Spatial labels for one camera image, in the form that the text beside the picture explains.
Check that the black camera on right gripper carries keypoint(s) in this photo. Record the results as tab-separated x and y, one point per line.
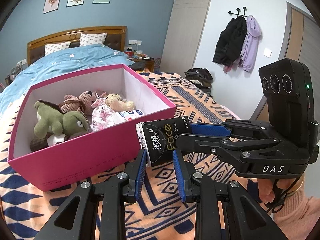
288	88

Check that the black hanging jacket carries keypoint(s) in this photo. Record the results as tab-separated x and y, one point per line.
231	40

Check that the dark garment on bed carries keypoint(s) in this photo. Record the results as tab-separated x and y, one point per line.
138	66

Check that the pink sleeved right forearm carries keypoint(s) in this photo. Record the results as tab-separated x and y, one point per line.
299	214

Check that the lilac hanging hoodie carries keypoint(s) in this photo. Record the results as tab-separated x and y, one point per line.
250	46

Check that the left patterned pillow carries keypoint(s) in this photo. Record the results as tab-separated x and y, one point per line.
51	48

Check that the white wall socket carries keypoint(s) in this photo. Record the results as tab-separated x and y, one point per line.
135	42

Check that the black Face tissue pack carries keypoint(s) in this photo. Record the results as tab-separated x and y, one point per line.
158	138

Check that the green dinosaur plush toy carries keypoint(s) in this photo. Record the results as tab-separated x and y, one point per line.
51	119

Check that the pink floral drawstring pouch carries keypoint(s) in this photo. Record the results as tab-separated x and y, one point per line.
103	116

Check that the black wall coat hooks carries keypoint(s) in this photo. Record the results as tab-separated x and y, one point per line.
239	12

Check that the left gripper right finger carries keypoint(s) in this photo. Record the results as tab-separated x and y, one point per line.
223	211

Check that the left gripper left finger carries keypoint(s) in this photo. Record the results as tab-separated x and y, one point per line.
77	216

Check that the wooden nightstand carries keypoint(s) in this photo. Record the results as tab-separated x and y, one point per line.
149	63

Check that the beige teddy bear plush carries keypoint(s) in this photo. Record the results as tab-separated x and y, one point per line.
118	104

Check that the pink cardboard box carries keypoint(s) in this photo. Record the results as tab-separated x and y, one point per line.
51	149

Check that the right patterned pillow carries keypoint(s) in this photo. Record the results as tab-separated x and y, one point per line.
91	39

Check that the wooden headboard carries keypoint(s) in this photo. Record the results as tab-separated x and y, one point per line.
115	39

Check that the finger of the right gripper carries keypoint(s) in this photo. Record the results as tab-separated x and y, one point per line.
215	128
212	144

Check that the person's right hand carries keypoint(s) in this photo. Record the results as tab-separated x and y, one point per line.
267	194

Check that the light blue duvet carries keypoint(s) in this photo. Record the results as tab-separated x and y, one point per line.
58	63

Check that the patterned pillow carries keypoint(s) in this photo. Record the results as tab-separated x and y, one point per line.
91	39
51	48

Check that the left framed flower picture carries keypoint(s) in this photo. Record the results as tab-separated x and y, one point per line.
50	5

